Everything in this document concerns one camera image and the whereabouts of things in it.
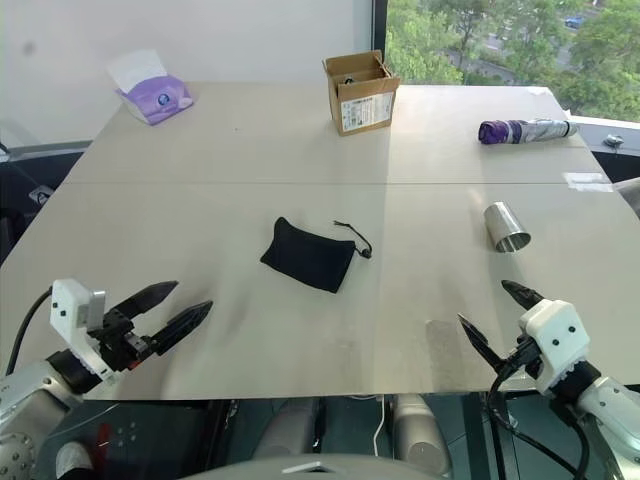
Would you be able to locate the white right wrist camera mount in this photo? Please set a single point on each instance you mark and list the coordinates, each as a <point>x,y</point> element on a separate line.
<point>555,330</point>

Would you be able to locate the grey curved robot body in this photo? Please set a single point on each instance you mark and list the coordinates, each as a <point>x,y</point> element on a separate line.
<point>325,467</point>

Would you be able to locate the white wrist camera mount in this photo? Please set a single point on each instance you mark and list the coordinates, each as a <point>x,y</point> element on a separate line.
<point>555,330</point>
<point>67,306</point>

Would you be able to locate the dark window frame post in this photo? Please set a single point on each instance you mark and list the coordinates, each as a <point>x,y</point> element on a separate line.
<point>380,30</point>

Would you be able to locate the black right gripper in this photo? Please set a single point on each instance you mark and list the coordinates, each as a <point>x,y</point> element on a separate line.
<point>527,360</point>

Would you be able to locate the grey rounded cylinder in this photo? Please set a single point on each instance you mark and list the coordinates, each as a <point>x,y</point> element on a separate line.
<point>417,430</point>
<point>287,425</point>

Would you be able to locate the small metal window latch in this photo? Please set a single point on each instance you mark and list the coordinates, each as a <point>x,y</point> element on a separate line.
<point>613,140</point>

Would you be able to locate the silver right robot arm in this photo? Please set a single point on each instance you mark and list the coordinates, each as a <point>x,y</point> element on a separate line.
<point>610,405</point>

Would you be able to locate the small black object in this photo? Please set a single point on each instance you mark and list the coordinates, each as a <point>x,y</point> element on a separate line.
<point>347,78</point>

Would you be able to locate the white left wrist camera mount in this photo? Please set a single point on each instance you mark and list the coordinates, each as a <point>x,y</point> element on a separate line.
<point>67,306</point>

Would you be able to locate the stainless steel cup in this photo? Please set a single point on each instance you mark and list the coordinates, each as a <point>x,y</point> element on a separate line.
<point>502,225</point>

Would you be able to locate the purple tissue pack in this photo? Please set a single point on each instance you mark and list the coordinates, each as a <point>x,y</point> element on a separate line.
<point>155,97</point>

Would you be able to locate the open cardboard box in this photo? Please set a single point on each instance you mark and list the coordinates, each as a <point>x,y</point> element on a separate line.
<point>362,107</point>

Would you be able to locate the folded purple silver umbrella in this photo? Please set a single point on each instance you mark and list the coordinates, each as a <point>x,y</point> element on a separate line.
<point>525,130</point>

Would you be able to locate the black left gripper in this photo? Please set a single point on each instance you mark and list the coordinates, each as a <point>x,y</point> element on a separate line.
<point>120,345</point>

